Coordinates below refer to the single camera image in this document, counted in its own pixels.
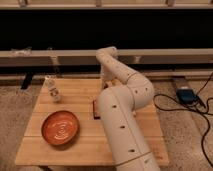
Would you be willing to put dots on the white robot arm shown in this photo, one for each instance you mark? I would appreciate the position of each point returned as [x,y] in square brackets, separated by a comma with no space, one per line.
[116,106]

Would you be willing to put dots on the wooden table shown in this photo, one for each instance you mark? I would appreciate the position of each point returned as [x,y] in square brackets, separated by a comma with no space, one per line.
[89,148]

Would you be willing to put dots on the white bottle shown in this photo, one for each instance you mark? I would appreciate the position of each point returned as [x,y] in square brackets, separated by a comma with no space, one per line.
[53,91]

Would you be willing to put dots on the orange plate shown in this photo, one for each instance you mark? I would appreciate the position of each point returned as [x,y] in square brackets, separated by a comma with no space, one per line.
[60,128]

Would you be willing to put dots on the blue power box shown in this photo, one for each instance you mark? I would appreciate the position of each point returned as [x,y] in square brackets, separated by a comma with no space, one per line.
[186,96]

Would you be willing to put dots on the grey metal rail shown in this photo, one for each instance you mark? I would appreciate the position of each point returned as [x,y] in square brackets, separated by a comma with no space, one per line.
[126,56]

